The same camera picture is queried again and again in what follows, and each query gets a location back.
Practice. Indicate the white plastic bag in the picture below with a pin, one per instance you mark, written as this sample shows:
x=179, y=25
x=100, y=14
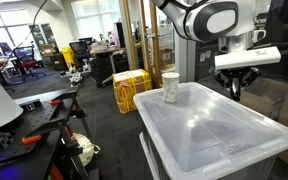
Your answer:
x=88, y=148

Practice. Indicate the red and black office chair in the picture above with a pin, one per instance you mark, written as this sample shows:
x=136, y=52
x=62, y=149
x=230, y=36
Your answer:
x=25, y=61

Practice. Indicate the yellow bin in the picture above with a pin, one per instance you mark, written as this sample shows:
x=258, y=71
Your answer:
x=69, y=57

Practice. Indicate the yellow DHL cardboard box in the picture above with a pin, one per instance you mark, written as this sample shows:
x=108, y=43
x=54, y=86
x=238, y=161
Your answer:
x=127, y=84

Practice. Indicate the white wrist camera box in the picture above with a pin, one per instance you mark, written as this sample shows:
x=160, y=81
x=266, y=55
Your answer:
x=247, y=58

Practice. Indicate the orange handled clamp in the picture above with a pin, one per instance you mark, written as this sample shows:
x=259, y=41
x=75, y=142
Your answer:
x=55, y=102
x=28, y=140

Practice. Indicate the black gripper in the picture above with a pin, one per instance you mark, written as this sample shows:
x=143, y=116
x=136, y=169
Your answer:
x=245, y=76

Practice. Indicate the white paper cup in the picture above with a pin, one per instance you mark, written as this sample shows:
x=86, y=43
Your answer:
x=170, y=85

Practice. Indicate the grey storage bin base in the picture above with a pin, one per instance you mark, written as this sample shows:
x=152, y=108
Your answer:
x=258, y=171

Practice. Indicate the black perforated work table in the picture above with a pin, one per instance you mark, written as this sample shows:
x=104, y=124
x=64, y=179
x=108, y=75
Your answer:
x=56, y=153

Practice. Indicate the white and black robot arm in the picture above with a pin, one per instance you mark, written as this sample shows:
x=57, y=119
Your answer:
x=228, y=21

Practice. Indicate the large clear plastic container lid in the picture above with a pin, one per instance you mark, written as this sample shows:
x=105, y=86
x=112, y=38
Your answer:
x=205, y=135

